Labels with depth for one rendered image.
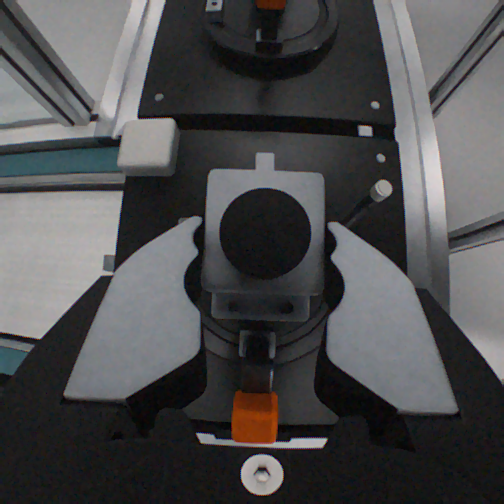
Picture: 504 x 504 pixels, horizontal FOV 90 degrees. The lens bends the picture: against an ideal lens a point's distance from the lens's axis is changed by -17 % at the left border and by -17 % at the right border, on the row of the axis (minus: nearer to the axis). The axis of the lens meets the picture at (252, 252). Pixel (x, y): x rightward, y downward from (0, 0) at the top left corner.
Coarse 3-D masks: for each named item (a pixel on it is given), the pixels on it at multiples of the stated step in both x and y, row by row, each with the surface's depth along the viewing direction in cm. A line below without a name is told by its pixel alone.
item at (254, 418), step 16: (256, 352) 17; (256, 368) 13; (272, 368) 13; (256, 384) 13; (240, 400) 13; (256, 400) 13; (272, 400) 13; (240, 416) 12; (256, 416) 12; (272, 416) 12; (240, 432) 12; (256, 432) 12; (272, 432) 12
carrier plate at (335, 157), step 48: (192, 144) 25; (240, 144) 25; (288, 144) 25; (336, 144) 25; (384, 144) 25; (144, 192) 24; (192, 192) 24; (336, 192) 24; (144, 240) 24; (384, 240) 23; (240, 384) 22; (288, 384) 22
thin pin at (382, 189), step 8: (376, 184) 13; (384, 184) 13; (368, 192) 14; (376, 192) 13; (384, 192) 13; (360, 200) 15; (368, 200) 14; (376, 200) 14; (352, 208) 17; (360, 208) 16; (368, 208) 15; (344, 216) 19; (352, 216) 17; (360, 216) 17; (344, 224) 19; (352, 224) 19
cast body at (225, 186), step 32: (256, 160) 15; (224, 192) 11; (256, 192) 10; (288, 192) 11; (320, 192) 11; (224, 224) 10; (256, 224) 10; (288, 224) 10; (320, 224) 11; (224, 256) 10; (256, 256) 9; (288, 256) 9; (320, 256) 10; (224, 288) 10; (256, 288) 10; (288, 288) 10; (320, 288) 10; (288, 320) 13
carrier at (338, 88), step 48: (192, 0) 28; (240, 0) 25; (288, 0) 25; (336, 0) 28; (192, 48) 27; (240, 48) 24; (288, 48) 24; (336, 48) 26; (144, 96) 26; (192, 96) 26; (240, 96) 26; (288, 96) 25; (336, 96) 25; (384, 96) 25
